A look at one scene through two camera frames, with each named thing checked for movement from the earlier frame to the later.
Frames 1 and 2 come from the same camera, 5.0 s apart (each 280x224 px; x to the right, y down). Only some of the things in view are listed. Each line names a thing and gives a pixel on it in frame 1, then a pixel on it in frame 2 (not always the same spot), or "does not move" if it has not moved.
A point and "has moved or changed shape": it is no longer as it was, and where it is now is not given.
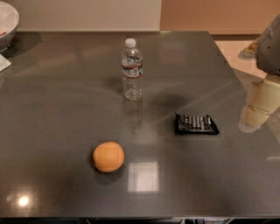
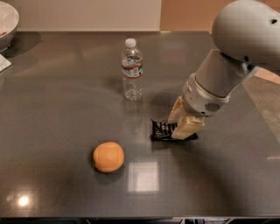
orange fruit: x=108 y=157 does not move
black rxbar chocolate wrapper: x=185 y=124 has moved or changed shape
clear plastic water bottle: x=131 y=70 does not move
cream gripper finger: x=262 y=98 -> x=199 y=101
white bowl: x=9 y=24 does not move
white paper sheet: x=4 y=63 does not move
